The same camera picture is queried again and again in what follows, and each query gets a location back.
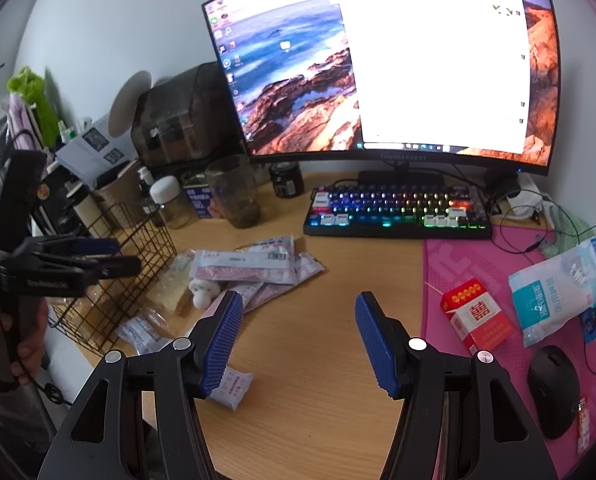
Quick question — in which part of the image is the RGB mechanical keyboard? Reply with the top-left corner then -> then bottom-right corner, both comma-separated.
304,182 -> 493,240

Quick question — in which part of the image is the woven beige basket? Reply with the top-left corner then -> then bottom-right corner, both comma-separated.
93,160 -> 146,229

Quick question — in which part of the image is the small white pump bottle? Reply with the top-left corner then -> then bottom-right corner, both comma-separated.
138,166 -> 155,198

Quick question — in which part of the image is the red cigarette pack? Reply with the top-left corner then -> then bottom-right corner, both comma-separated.
440,278 -> 514,356

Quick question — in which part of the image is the bagged sliced bread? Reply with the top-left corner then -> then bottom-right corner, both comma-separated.
146,252 -> 195,316

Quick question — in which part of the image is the pink desk mat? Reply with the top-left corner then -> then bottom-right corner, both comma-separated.
422,224 -> 596,478

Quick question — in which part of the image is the cream thermos bottle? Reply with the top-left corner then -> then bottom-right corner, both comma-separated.
67,183 -> 112,238

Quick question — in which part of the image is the pink white flat packet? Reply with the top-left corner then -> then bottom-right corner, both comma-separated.
228,252 -> 325,313

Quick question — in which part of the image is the green plush toy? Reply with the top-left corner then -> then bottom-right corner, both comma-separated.
6,66 -> 60,148

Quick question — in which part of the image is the white red printed packet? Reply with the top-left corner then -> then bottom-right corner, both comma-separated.
190,236 -> 295,283

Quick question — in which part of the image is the blue luncheon meat tin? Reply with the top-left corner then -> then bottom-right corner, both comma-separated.
183,174 -> 221,219

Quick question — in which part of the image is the white paper box with QR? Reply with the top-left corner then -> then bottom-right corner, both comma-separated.
56,115 -> 138,188

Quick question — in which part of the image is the curved computer monitor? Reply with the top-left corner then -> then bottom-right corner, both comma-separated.
202,0 -> 560,174

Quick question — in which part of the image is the black computer mouse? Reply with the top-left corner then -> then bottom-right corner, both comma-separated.
527,344 -> 580,440

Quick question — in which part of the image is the round white fan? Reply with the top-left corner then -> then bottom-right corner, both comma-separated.
107,70 -> 152,138

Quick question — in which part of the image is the white blue plastic pouch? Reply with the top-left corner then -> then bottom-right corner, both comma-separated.
508,237 -> 596,348

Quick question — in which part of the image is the white lidded jar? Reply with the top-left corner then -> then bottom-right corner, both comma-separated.
149,176 -> 197,230

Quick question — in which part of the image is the small black jar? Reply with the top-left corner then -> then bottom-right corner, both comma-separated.
269,162 -> 304,198

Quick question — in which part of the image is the left hand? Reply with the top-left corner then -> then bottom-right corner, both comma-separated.
0,300 -> 48,392

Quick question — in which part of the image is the black wire basket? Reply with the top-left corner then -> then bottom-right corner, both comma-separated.
48,203 -> 176,356

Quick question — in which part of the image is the white mushroom toy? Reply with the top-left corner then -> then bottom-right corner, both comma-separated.
188,278 -> 221,310

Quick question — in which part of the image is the clear plastic cup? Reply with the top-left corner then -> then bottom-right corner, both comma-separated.
205,155 -> 261,229

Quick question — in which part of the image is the small white sachet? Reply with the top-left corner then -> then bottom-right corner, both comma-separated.
209,366 -> 255,411

